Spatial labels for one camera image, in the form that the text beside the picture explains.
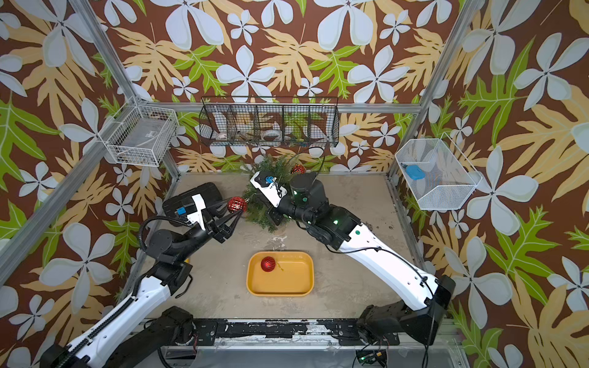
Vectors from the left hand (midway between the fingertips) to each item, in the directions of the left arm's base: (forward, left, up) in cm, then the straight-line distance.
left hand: (236, 204), depth 62 cm
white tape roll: (+45, -6, -10) cm, 47 cm away
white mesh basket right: (+17, -70, -7) cm, 72 cm away
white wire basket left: (+35, +43, -3) cm, 56 cm away
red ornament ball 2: (-4, -6, -32) cm, 33 cm away
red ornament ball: (+20, -17, -7) cm, 28 cm away
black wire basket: (+49, -5, -6) cm, 50 cm away
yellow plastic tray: (-8, -15, -35) cm, 39 cm away
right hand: (+3, -5, +1) cm, 6 cm away
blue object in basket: (+26, -63, -13) cm, 70 cm away
